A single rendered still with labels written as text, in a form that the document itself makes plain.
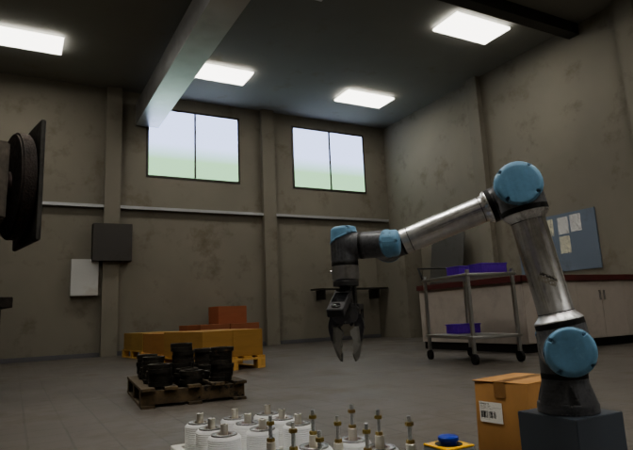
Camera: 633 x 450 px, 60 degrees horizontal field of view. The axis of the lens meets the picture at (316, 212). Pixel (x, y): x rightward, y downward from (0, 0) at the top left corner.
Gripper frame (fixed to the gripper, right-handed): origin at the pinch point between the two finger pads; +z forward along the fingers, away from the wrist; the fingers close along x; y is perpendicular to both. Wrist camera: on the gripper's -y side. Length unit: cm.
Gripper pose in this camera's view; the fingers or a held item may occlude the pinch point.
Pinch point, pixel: (348, 356)
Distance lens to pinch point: 152.5
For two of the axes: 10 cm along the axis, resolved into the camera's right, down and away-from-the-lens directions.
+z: 0.4, 9.8, -1.8
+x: -9.6, 1.0, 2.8
